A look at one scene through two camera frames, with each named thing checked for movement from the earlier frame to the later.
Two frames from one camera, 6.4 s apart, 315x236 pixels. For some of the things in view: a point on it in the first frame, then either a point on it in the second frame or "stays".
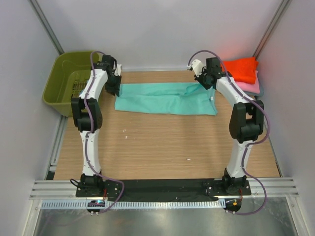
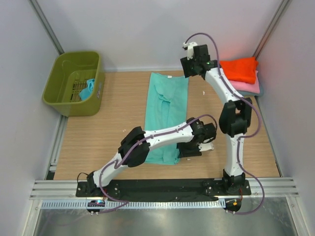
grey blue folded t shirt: (261, 93) stays
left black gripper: (115, 90) -> (184, 153)
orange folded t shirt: (243, 70) stays
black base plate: (165, 188) stays
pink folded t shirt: (253, 88) stays
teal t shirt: (165, 98) -> (166, 104)
